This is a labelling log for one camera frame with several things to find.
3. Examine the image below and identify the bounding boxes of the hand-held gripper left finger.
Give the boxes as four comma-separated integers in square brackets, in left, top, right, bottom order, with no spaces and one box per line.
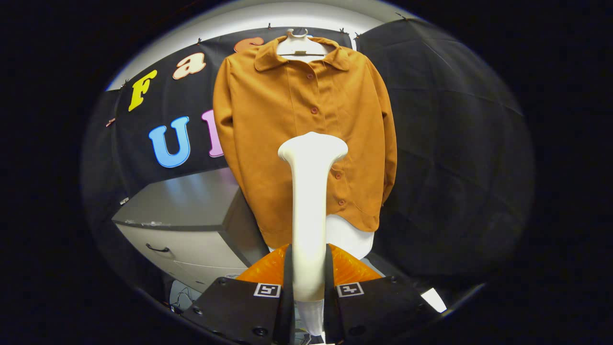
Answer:
[181,243,296,345]

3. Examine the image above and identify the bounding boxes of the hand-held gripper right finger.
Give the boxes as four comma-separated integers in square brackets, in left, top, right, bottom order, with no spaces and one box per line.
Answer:
[323,243,440,345]

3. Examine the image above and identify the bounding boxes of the orange button shirt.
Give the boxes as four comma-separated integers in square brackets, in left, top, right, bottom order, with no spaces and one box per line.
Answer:
[213,36,398,250]

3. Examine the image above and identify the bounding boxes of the white mannequin torso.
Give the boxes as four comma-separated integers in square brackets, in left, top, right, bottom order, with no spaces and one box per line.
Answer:
[268,28,377,260]

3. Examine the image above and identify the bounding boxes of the grey drawer cabinet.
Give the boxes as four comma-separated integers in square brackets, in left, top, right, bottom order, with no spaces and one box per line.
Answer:
[111,167,270,293]

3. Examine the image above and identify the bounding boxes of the bundle of floor cables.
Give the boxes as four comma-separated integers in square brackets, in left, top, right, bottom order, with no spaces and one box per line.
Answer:
[163,280,204,314]

